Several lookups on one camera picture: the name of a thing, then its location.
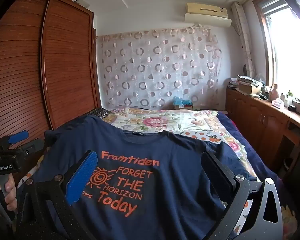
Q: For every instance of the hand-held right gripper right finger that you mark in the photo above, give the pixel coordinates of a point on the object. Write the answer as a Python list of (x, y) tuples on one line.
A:
[(215, 170)]

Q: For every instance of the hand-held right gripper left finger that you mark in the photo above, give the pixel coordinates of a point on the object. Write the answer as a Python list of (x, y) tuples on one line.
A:
[(81, 177)]

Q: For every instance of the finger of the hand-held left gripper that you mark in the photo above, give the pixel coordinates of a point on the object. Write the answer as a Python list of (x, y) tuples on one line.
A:
[(18, 136), (32, 146)]

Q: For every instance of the navy printed t-shirt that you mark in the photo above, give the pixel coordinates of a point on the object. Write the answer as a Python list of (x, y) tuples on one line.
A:
[(165, 205)]

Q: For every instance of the person's left hand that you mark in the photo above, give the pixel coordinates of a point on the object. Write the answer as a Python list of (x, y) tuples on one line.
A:
[(11, 195)]

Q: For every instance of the navy fleece blanket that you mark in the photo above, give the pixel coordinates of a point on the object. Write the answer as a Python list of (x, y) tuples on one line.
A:
[(252, 150)]

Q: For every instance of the long wooden sideboard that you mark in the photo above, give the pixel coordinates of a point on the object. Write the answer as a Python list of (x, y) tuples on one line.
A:
[(260, 122)]

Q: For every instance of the blue plastic packet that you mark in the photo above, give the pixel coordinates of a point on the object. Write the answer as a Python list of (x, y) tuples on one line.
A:
[(181, 101)]

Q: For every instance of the wooden slatted wardrobe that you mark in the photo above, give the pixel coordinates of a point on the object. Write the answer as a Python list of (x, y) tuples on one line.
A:
[(65, 67)]

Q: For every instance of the brown cardboard box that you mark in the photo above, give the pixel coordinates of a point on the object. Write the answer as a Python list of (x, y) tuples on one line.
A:
[(248, 88)]

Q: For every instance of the pink tissue pack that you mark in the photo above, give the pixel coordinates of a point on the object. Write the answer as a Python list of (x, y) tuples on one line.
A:
[(278, 103)]

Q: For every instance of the pile of papers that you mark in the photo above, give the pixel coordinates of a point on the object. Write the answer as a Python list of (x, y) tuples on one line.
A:
[(246, 78)]

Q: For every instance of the pink figurine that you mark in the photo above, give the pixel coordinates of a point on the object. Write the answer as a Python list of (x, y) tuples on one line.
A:
[(274, 92)]

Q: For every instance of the small black box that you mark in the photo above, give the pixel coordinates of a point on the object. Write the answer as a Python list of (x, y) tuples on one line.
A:
[(292, 108)]

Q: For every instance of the sheer circle-patterned curtain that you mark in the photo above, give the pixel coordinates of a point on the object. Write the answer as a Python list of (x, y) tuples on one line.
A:
[(152, 67)]

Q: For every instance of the gathered patterned window curtain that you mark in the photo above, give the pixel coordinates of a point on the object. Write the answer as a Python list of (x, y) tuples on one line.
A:
[(243, 37)]

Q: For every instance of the bright window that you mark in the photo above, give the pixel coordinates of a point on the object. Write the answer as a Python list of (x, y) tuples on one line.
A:
[(287, 50)]

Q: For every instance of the white storage box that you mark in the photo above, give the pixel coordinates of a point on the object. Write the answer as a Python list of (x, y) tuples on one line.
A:
[(83, 3)]

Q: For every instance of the cream wall air conditioner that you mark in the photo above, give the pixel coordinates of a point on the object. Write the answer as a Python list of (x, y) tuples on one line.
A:
[(207, 15)]

